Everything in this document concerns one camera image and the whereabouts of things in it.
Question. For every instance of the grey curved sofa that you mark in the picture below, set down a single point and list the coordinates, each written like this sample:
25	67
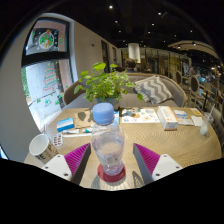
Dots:
176	93

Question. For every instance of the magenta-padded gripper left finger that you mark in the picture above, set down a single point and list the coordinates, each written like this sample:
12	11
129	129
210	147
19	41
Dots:
61	165

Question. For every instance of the white tube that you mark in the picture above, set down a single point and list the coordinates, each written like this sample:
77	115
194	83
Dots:
75	131

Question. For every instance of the green potted plant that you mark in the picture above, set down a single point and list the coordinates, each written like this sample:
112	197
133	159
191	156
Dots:
103	83

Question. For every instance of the white orange carton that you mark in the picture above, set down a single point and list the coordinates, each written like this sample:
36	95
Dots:
167	118

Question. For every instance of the person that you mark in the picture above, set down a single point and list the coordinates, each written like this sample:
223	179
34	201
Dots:
130	64

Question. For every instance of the group of dining chairs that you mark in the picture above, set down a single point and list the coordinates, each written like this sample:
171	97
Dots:
200	88

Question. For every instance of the white printed mug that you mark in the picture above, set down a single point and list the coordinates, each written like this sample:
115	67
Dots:
41	148

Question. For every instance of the white napkin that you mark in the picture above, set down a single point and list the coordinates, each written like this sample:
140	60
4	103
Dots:
197	120

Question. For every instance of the printed paper sheet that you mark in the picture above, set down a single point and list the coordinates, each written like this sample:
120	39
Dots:
143	116

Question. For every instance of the pill blister pack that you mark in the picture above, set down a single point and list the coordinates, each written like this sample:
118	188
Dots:
58	140

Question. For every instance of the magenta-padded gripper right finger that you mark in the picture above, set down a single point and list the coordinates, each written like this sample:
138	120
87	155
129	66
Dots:
162	165

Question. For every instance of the flat round red coaster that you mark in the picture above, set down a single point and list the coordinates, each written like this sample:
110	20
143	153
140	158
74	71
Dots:
111	178

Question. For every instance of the stack of leaflets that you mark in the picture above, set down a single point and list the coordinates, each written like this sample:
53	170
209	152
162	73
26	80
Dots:
182	116

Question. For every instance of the grey chevron cushion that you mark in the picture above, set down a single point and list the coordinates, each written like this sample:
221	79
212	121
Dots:
155	90

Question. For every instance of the brown paper sheet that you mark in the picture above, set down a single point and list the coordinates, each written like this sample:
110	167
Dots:
83	119

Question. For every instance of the flat blue white box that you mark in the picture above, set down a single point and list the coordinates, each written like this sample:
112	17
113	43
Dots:
65	124

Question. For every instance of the window with festive stickers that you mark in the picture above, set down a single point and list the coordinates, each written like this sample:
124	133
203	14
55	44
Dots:
46	80

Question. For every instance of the clear blue-capped water bottle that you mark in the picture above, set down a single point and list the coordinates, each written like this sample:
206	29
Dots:
107	146

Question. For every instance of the group of ceiling lights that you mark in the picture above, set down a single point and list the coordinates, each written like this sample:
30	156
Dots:
110	6

